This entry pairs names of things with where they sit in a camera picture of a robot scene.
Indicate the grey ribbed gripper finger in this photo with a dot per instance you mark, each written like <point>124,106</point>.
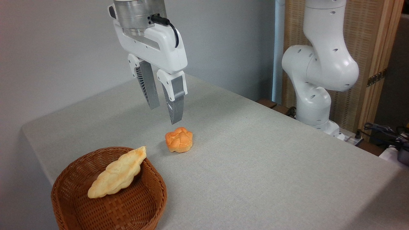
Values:
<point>147,86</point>
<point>175,102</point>

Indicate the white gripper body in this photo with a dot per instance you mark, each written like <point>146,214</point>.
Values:
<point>161,48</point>

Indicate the round orange bread roll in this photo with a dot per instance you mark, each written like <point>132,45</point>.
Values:
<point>179,139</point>

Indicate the long pale bread loaf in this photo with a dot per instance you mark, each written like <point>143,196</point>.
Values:
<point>118,174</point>

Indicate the brown woven wicker basket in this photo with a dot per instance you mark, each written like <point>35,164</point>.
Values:
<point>134,204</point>

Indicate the grey tablecloth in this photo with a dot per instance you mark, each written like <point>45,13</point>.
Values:
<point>262,172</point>

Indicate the white vertical pipe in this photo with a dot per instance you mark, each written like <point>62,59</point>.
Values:
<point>278,48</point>

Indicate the wooden rattan folding screen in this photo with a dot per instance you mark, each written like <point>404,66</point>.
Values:
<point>367,38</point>

